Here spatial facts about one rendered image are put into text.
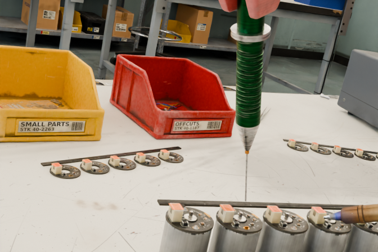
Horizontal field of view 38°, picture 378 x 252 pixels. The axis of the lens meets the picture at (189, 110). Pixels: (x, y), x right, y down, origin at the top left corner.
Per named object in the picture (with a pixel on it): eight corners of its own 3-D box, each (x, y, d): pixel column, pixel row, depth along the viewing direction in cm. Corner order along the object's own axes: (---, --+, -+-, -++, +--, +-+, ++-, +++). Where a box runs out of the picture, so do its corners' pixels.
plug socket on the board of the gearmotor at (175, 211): (185, 222, 27) (188, 210, 27) (170, 222, 27) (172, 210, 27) (181, 214, 28) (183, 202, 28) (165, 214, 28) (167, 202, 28)
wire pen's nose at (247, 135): (229, 149, 25) (230, 121, 24) (246, 139, 26) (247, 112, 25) (247, 159, 24) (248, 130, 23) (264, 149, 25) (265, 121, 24)
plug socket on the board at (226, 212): (236, 223, 28) (239, 211, 28) (221, 223, 28) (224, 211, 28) (230, 215, 29) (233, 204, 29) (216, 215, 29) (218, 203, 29)
